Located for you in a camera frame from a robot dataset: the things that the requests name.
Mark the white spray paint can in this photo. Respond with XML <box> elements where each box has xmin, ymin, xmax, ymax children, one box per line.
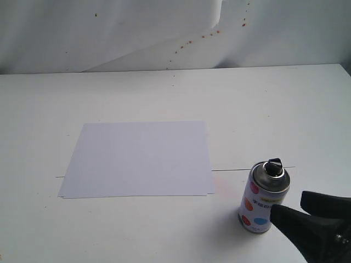
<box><xmin>238</xmin><ymin>158</ymin><xmax>291</xmax><ymax>234</ymax></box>

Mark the white backdrop paper sheet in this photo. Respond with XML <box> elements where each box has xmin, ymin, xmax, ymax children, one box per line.
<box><xmin>1</xmin><ymin>1</ymin><xmax>222</xmax><ymax>74</ymax></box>

